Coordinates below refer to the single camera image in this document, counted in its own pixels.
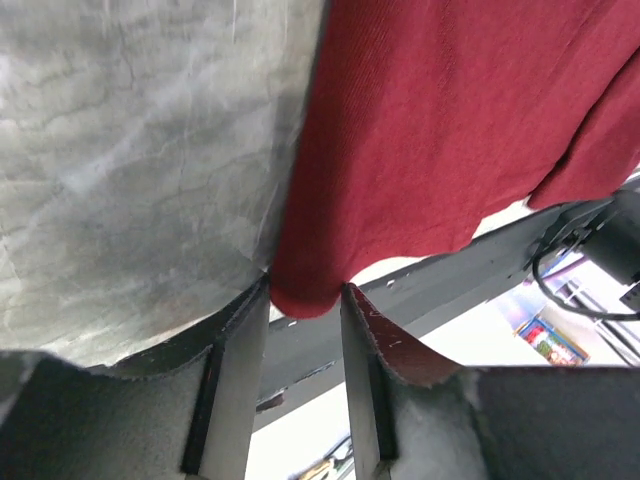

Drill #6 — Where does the dark red t shirt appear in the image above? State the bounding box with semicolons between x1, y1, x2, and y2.
269;0;640;320

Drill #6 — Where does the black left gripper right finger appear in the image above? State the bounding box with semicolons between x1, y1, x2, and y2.
341;284;639;479

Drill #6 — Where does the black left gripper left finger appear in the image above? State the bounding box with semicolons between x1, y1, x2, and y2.
1;279;269;479

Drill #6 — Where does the colourful box under table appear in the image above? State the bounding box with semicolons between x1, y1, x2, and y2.
515;316;590;366

